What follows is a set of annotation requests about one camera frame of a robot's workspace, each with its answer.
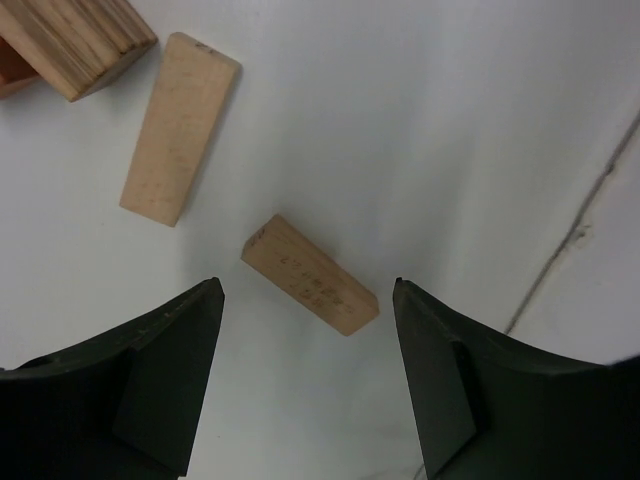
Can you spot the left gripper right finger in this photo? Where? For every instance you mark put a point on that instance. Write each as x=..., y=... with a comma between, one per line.
x=488, y=406

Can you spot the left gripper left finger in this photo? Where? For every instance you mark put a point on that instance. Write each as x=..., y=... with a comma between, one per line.
x=124, y=404

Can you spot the light long wood block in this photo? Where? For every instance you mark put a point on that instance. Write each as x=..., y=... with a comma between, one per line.
x=190, y=92
x=288, y=259

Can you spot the reddish arch wood block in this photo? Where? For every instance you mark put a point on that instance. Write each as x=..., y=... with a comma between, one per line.
x=15, y=72

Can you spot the striped plywood block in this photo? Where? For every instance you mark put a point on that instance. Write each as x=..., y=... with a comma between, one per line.
x=77, y=47

